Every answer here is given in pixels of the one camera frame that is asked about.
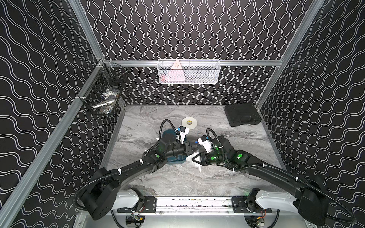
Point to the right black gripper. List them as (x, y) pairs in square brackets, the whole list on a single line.
[(203, 158)]

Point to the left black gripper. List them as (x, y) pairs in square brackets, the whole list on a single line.
[(187, 148)]

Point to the white wipe cloth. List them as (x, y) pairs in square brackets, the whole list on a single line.
[(195, 160)]

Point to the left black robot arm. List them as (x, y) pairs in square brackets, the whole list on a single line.
[(98, 196)]

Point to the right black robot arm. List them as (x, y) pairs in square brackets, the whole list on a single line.
[(306, 196)]

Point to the white tape roll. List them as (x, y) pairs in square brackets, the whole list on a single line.
[(189, 122)]

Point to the teal plastic tray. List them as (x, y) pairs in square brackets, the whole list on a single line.
[(174, 160)]

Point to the black plastic case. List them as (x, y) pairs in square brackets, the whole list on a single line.
[(240, 114)]

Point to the pink triangular card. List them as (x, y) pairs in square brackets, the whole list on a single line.
[(176, 73)]

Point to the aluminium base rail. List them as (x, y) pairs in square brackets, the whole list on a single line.
[(194, 204)]

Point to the clear wire basket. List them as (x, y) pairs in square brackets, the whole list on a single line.
[(197, 71)]

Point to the black wire basket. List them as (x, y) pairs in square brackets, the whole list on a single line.
[(105, 92)]

